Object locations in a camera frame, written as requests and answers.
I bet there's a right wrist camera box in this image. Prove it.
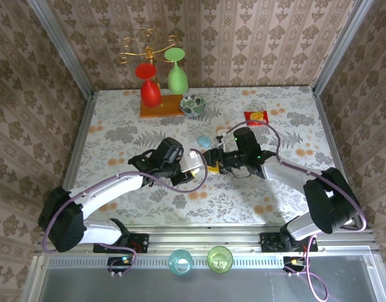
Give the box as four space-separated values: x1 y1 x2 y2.
215 133 232 152

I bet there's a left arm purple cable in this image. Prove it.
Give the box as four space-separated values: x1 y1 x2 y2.
42 148 209 277

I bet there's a gold wire rack wooden base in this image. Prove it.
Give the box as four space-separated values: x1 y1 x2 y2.
116 28 186 119

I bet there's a floral patterned table cover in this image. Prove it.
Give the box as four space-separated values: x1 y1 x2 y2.
59 86 354 226

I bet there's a green plastic cup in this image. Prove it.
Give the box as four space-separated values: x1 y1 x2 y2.
207 245 234 275

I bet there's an aluminium mounting rail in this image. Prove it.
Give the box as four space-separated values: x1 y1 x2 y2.
35 223 380 255

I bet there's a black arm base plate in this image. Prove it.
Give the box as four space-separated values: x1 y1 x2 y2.
93 233 149 254
260 232 319 252

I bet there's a leaf pattern ceramic bowl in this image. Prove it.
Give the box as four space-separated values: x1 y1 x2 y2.
179 94 207 118

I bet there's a small black circuit board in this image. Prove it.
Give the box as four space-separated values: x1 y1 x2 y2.
283 256 310 273
107 256 137 273

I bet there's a teal plastic cup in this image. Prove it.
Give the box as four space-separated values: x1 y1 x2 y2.
167 249 193 276

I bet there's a green wine glass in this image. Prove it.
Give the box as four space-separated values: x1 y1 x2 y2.
164 47 189 95

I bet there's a grey metal tray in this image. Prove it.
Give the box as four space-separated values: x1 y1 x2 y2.
21 254 385 302

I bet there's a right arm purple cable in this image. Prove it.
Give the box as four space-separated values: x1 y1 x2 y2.
222 121 368 299

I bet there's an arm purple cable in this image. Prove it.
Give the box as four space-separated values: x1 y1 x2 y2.
42 148 209 277
222 121 368 299

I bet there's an aluminium frame post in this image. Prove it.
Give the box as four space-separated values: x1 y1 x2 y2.
311 0 375 95
25 0 96 98

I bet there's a red wine glass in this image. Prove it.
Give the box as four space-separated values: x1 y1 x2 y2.
135 62 162 109

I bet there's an aluminium table side rail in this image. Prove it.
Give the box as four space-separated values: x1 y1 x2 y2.
312 87 363 229
50 90 96 232

